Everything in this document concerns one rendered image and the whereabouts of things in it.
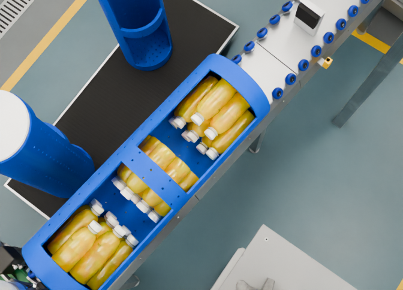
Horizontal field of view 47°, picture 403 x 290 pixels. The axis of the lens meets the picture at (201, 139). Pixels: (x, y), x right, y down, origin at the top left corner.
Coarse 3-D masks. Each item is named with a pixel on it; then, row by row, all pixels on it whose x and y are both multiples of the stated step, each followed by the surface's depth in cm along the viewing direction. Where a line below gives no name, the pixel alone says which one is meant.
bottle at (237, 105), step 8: (240, 96) 154; (232, 104) 154; (240, 104) 154; (248, 104) 155; (224, 112) 153; (232, 112) 153; (240, 112) 155; (216, 120) 153; (224, 120) 153; (232, 120) 154; (208, 128) 156; (216, 128) 153; (224, 128) 153
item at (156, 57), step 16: (112, 0) 232; (128, 0) 243; (144, 0) 245; (160, 0) 216; (112, 16) 210; (128, 16) 255; (144, 16) 261; (160, 16) 223; (128, 32) 221; (144, 32) 223; (160, 32) 271; (128, 48) 241; (144, 48) 269; (160, 48) 268; (144, 64) 266; (160, 64) 262
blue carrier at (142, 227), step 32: (224, 64) 149; (256, 96) 149; (160, 128) 166; (128, 160) 143; (192, 160) 168; (224, 160) 155; (96, 192) 160; (160, 192) 141; (192, 192) 150; (128, 224) 164; (160, 224) 146; (32, 256) 137; (128, 256) 144; (64, 288) 134
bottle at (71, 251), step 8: (80, 232) 142; (88, 232) 142; (96, 232) 143; (72, 240) 141; (80, 240) 140; (88, 240) 141; (64, 248) 140; (72, 248) 140; (80, 248) 140; (88, 248) 142; (56, 256) 140; (64, 256) 139; (72, 256) 140; (80, 256) 142; (64, 264) 139; (72, 264) 141
